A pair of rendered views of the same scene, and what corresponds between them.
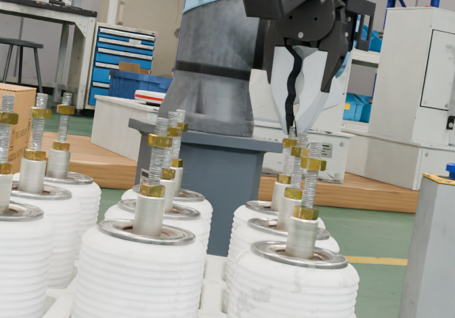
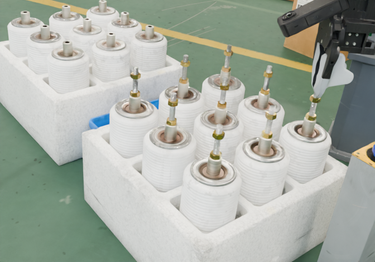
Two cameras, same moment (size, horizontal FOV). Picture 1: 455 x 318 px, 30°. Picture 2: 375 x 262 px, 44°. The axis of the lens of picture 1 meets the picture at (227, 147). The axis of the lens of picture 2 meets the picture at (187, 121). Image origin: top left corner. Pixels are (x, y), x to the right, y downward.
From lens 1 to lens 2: 0.64 m
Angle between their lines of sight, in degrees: 54
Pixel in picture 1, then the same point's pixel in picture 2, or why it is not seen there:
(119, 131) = not seen: outside the picture
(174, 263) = (160, 156)
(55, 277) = not seen: hidden behind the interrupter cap
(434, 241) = (345, 184)
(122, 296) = (145, 161)
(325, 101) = (327, 83)
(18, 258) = (127, 132)
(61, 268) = not seen: hidden behind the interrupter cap
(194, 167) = (363, 74)
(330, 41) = (328, 51)
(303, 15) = (324, 30)
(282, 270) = (186, 177)
